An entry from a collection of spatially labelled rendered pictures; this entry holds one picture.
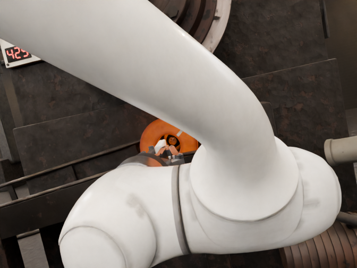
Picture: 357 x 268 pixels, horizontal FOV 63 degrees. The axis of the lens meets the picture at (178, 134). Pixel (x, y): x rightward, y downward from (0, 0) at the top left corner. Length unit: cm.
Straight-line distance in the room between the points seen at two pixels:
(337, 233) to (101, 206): 51
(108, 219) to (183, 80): 16
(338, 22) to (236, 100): 735
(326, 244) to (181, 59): 57
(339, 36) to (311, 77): 662
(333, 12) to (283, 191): 731
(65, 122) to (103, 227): 68
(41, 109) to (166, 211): 79
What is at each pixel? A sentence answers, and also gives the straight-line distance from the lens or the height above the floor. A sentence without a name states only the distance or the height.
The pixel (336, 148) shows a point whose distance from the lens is 69.
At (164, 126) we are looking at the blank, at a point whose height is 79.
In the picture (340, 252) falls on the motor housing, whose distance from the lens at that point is 70.
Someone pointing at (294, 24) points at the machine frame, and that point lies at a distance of 94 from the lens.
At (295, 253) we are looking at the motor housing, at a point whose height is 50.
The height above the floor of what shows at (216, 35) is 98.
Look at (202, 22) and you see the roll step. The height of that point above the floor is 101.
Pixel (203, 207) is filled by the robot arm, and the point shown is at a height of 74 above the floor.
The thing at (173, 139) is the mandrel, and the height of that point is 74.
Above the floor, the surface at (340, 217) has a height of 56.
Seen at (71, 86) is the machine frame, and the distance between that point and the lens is 99.
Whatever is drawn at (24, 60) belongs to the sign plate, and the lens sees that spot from 105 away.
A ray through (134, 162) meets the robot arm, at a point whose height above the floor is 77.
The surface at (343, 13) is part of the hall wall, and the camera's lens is 760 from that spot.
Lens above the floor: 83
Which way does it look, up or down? 5 degrees down
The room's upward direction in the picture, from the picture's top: 12 degrees counter-clockwise
